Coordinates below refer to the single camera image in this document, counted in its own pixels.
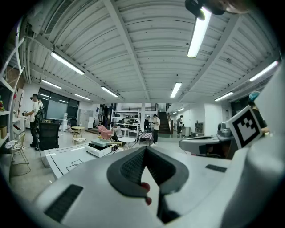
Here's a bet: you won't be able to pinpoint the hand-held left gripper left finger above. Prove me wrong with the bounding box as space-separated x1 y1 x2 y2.
106 147 148 198

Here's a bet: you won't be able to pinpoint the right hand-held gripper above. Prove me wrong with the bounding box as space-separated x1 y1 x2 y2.
179 105 263 159

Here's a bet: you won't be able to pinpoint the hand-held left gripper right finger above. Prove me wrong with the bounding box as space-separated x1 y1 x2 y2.
146 147 190 224

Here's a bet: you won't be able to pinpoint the person's left hand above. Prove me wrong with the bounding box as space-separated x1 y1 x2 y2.
139 182 153 206

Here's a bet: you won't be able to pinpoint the round white side table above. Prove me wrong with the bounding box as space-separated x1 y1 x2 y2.
118 137 136 150

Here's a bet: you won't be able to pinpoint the ceiling strip light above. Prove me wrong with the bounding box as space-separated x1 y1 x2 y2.
248 60 279 82
100 86 119 98
214 91 234 102
186 6 212 58
41 79 62 90
74 93 91 101
50 51 85 76
170 81 183 98

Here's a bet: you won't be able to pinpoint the checkered cloth table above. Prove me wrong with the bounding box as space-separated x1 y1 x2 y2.
139 131 154 143

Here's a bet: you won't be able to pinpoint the pink armchair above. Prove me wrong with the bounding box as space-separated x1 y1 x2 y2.
97 124 113 140

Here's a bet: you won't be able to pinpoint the dark staircase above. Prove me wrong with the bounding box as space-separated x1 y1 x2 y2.
158 112 172 134

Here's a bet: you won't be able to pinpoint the white metal shelf rack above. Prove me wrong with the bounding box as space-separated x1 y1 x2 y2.
110 109 141 137

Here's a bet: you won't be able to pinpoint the round wooden table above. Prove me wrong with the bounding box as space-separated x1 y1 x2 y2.
70 126 86 138

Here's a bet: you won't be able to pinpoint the grey lockers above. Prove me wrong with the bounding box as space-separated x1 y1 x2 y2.
77 109 94 129

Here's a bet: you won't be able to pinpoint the white water dispenser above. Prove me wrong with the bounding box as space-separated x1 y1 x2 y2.
62 113 69 132

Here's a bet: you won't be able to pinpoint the black office chair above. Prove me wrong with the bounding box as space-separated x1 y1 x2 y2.
38 122 61 151

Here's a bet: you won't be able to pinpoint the large dark window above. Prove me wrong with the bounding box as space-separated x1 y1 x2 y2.
37 87 80 121

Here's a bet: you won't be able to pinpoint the white shelf unit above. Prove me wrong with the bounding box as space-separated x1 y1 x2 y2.
0 66 26 154

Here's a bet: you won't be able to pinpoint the black head-worn camera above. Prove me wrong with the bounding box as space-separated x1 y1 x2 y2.
184 0 227 21

